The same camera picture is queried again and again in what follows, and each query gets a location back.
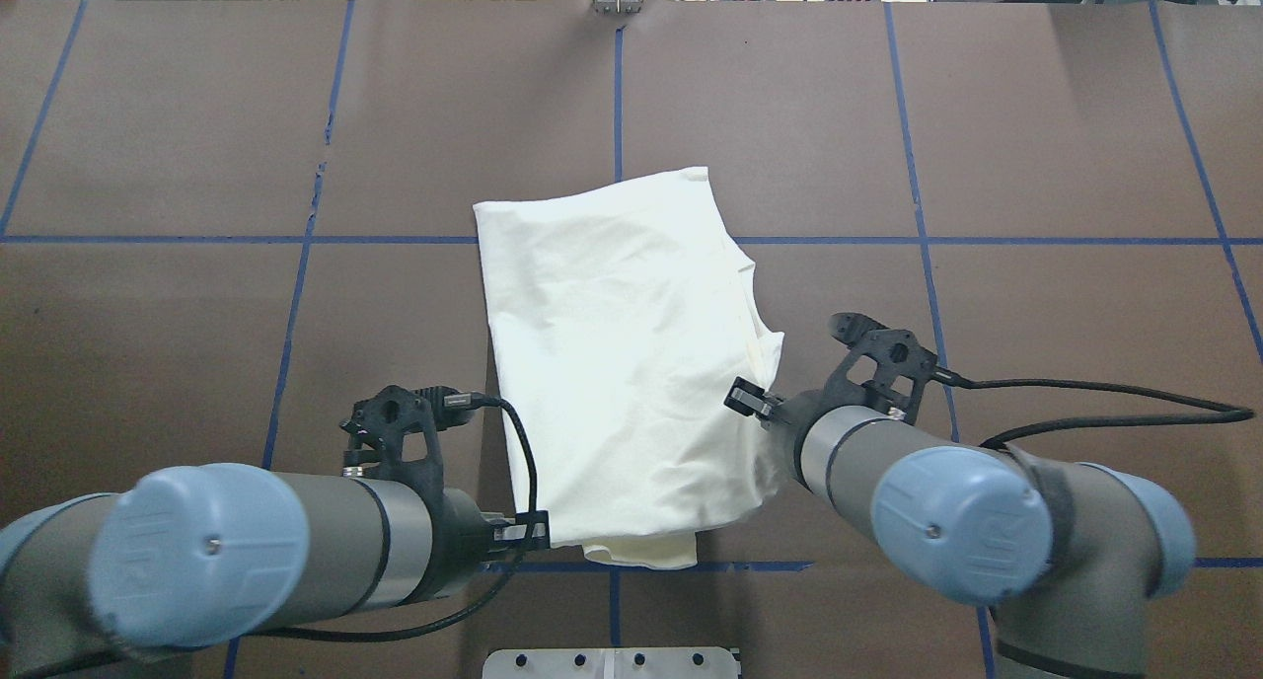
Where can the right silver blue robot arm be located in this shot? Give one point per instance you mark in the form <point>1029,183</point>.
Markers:
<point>1065,556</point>

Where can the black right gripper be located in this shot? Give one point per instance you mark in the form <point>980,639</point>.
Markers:
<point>786,414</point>

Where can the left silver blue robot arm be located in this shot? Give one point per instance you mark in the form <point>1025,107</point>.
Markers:
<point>199,555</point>

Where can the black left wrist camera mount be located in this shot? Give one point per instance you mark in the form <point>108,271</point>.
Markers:
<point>394,436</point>

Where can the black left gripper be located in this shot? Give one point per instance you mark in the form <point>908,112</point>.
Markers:
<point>462,529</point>

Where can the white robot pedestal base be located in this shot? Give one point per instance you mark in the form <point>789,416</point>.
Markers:
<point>615,662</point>

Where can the cream long-sleeve cat shirt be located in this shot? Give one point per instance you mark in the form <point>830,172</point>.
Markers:
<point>619,318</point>

